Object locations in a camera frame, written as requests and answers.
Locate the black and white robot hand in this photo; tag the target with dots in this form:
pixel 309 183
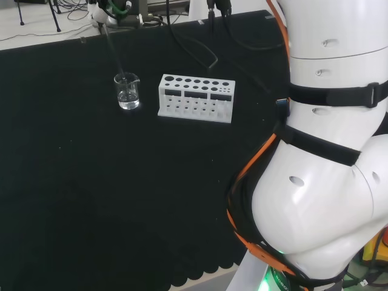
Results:
pixel 97 12

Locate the clear glass rod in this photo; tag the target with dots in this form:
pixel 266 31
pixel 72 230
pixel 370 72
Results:
pixel 113 50

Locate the small clear glass beaker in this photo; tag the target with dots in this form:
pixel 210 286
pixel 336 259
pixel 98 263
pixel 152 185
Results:
pixel 128 101

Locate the white test tube rack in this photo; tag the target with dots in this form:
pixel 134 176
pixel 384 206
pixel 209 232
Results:
pixel 194 116

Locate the clear cloth clip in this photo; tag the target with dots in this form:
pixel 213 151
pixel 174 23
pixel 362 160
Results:
pixel 83 40

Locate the black tripod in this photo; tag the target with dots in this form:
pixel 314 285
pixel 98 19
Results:
pixel 56 21

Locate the black bench cloth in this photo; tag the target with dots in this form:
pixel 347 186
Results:
pixel 91 182

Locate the yellow stop button box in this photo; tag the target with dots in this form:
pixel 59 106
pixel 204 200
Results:
pixel 371 251

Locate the white post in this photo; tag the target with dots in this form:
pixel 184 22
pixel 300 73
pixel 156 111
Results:
pixel 194 9

